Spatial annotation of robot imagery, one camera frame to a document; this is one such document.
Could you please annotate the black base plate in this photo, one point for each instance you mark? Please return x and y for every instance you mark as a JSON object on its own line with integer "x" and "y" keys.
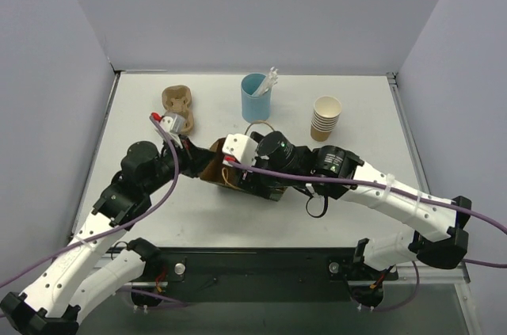
{"x": 264, "y": 275}

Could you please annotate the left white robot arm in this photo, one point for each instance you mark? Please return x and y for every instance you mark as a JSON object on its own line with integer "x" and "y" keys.
{"x": 59, "y": 300}

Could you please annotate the light blue cylindrical container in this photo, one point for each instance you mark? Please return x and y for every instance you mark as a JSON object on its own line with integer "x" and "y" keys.
{"x": 254, "y": 108}

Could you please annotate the brown paper bag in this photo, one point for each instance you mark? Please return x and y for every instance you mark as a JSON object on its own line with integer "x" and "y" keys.
{"x": 226, "y": 176}

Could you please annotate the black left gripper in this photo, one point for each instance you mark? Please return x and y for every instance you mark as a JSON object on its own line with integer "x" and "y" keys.
{"x": 190, "y": 153}

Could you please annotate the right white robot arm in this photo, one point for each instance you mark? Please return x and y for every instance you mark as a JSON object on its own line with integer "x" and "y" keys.
{"x": 434, "y": 233}

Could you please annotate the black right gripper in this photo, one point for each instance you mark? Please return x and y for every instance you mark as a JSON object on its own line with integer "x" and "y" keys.
{"x": 245, "y": 178}

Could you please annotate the stack of brown paper cups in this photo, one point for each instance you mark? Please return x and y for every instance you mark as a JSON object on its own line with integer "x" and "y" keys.
{"x": 326, "y": 113}

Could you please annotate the stack of pulp cup carriers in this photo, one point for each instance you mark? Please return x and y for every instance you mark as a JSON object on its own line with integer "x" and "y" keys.
{"x": 178, "y": 99}

